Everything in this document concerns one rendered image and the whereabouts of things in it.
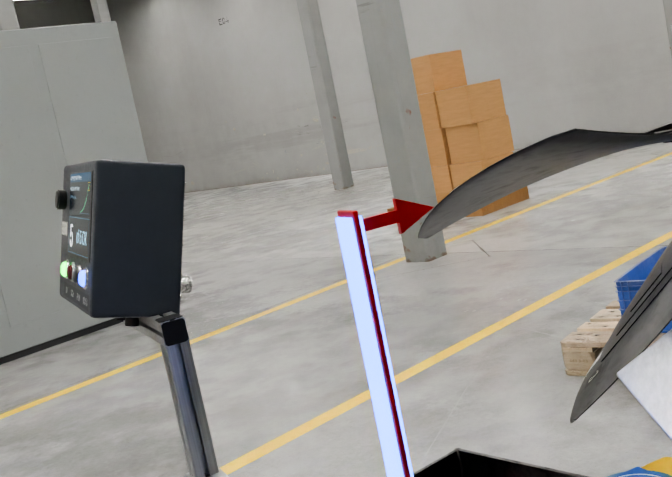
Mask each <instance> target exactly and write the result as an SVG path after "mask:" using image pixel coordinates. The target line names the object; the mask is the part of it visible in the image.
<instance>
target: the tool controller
mask: <svg viewBox="0 0 672 477"><path fill-rule="evenodd" d="M185 186H186V182H185V167H184V165H182V164H176V163H159V162H141V161H124V160H107V159H98V160H93V161H87V162H82V163H77V164H72V165H67V166H65V168H64V181H63V190H58V191H56V195H55V207H56V208H57V210H62V239H61V265H62V263H63V262H65V260H69V265H70V264H71V262H74V264H75V268H76V266H77V265H81V271H82V270H83V268H86V267H87V269H88V286H87V289H83V287H82V286H78V285H76V283H74V282H70V280H69V279H65V278H64V276H62V274H61V268H60V295H61V296H62V297H63V298H65V299H66V300H67V301H69V302H70V303H72V304H73V305H75V306H76V307H78V308H79V309H80V310H82V311H83V312H85V313H86V314H88V315H89V316H91V317H93V318H116V320H122V321H124V320H125V326H139V318H148V317H152V316H156V315H160V316H162V317H164V316H163V313H167V312H171V311H172V312H174V313H178V314H179V313H180V302H181V298H182V295H181V293H190V292H191V291H192V278H191V277H190V276H183V275H182V247H183V220H184V193H185ZM69 215H70V216H75V233H74V254H72V253H69V252H68V237H69Z"/></svg>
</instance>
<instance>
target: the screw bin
mask: <svg viewBox="0 0 672 477"><path fill-rule="evenodd" d="M413 476H414V477H589V476H585V475H580V474H576V473H571V472H566V471H562V470H557V469H553V468H548V467H543V466H539V465H534V464H530V463H525V462H520V461H516V460H511V459H507V458H502V457H497V456H493V455H488V454H484V453H479V452H474V451H470V450H465V449H461V448H455V449H454V450H453V451H451V452H449V453H447V454H446V455H444V456H442V457H440V458H439V459H437V460H435V461H433V462H432V463H430V464H428V465H426V466H425V467H423V468H421V469H419V470H418V471H416V472H414V473H413Z"/></svg>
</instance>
